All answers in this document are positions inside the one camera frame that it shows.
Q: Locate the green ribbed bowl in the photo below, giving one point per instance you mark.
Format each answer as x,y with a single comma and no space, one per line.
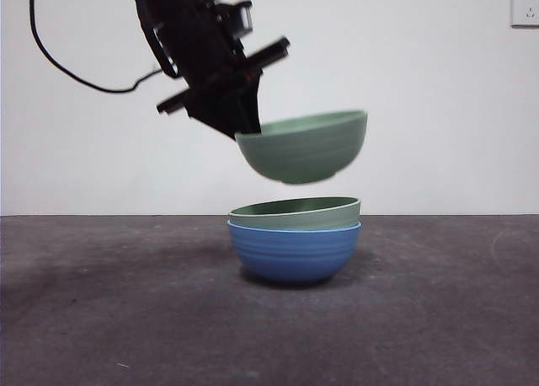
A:
295,219
301,150

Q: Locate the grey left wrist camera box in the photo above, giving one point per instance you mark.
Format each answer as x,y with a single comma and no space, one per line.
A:
242,18

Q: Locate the white wall socket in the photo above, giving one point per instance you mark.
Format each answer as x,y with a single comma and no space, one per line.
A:
526,9

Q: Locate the blue ribbed bowl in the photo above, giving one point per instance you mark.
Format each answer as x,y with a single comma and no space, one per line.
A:
295,253

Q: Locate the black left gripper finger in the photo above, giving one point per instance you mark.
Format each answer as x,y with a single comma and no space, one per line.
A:
250,108
219,118

